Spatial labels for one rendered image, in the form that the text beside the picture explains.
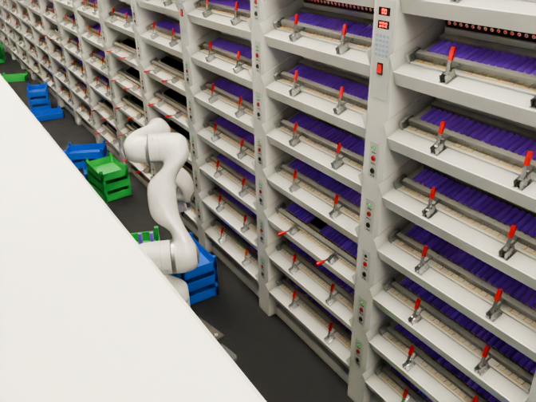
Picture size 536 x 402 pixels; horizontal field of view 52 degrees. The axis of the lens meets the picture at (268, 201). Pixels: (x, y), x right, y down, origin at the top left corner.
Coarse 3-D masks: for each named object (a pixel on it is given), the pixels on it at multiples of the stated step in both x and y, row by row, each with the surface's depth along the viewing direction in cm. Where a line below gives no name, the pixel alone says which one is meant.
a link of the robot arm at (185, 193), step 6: (156, 162) 216; (162, 162) 215; (156, 168) 219; (180, 174) 225; (186, 174) 227; (180, 180) 224; (186, 180) 226; (180, 186) 225; (186, 186) 226; (192, 186) 230; (180, 192) 231; (186, 192) 228; (192, 192) 232; (180, 198) 232; (186, 198) 231; (192, 198) 234
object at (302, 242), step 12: (276, 204) 246; (288, 204) 249; (276, 216) 245; (276, 228) 244; (288, 228) 237; (300, 240) 228; (312, 252) 221; (324, 252) 219; (324, 264) 217; (336, 264) 212; (348, 276) 205
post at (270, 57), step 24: (264, 0) 204; (288, 0) 210; (264, 48) 212; (264, 72) 216; (264, 96) 221; (264, 120) 226; (264, 144) 231; (264, 192) 242; (264, 216) 248; (264, 288) 268
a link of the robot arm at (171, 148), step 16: (160, 144) 189; (176, 144) 189; (160, 160) 192; (176, 160) 189; (160, 176) 188; (160, 192) 187; (160, 208) 187; (176, 208) 191; (160, 224) 189; (176, 224) 187; (176, 240) 187; (192, 240) 190; (176, 256) 185; (192, 256) 187; (176, 272) 188
